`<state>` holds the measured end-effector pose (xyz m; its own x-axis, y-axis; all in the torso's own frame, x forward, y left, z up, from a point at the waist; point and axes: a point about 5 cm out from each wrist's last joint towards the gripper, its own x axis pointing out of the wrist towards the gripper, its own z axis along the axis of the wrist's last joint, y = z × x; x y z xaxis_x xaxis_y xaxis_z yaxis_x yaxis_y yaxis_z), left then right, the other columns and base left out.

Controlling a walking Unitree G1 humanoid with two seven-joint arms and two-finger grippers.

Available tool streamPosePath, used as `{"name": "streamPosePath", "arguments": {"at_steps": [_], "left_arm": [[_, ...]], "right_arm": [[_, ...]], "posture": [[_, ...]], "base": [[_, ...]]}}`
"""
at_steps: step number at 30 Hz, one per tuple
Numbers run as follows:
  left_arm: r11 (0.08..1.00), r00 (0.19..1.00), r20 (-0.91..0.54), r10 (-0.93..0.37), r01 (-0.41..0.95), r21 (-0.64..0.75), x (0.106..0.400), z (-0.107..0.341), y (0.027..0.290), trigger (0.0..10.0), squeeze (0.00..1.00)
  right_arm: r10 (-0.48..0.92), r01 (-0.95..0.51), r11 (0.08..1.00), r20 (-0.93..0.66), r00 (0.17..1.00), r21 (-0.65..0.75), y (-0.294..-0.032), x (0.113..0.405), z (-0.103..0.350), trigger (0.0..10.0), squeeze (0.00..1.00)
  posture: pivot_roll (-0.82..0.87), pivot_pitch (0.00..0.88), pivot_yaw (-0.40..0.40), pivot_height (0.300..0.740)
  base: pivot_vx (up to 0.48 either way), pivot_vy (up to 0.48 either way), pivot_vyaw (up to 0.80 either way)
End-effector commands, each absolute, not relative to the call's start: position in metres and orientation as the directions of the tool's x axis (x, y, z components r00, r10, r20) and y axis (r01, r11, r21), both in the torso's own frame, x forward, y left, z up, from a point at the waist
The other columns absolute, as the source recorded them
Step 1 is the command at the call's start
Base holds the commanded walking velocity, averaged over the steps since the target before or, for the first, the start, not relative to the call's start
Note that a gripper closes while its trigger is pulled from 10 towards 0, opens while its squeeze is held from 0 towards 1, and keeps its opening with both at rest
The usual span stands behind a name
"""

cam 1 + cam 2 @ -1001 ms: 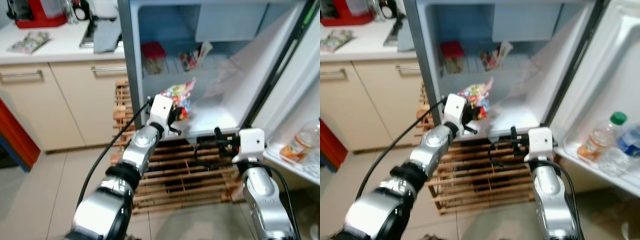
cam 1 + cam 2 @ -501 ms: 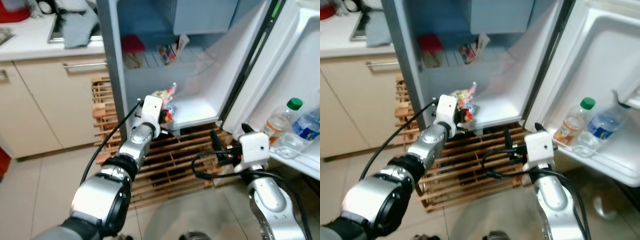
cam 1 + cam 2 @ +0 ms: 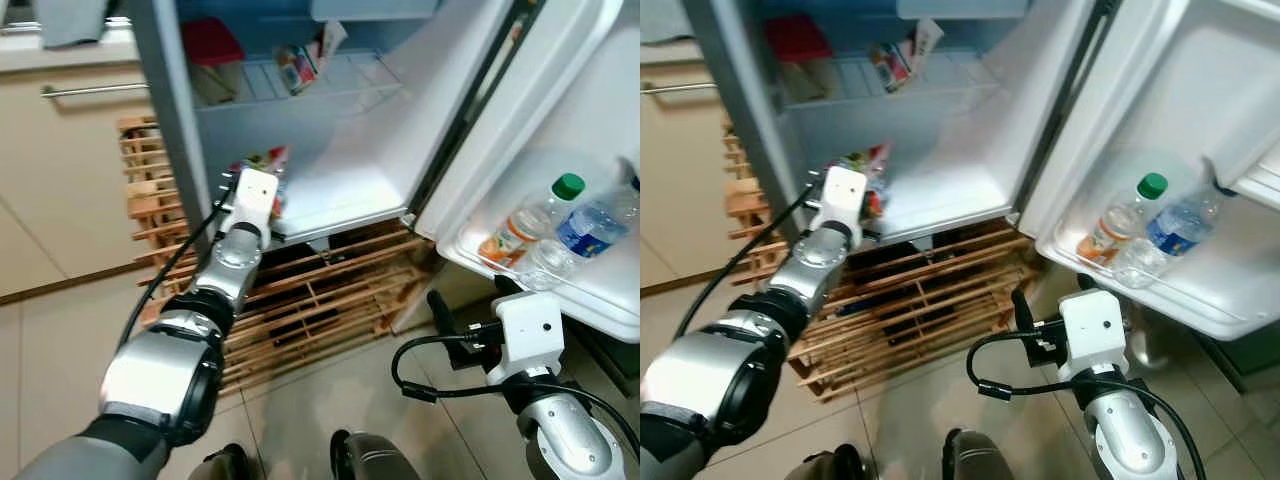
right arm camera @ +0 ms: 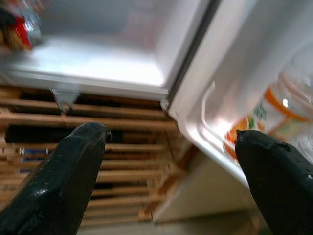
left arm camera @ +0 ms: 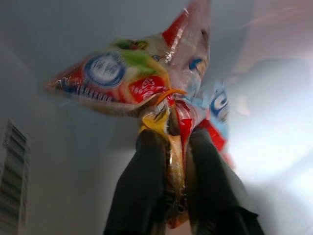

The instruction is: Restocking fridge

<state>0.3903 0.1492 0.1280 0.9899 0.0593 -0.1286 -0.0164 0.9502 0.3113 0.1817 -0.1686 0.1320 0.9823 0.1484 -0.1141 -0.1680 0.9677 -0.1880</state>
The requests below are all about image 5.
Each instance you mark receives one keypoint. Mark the orange bag tie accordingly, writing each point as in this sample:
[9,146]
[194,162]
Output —
[171,91]

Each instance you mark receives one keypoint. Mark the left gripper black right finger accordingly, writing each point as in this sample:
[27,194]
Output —
[212,186]

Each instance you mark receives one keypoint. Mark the colourful printed bread bag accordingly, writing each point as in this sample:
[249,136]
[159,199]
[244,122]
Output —
[115,80]

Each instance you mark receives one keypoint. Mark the grey ribbed panel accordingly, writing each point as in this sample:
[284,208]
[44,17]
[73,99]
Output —
[14,176]

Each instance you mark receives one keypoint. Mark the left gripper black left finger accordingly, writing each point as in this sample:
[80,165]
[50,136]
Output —
[144,181]

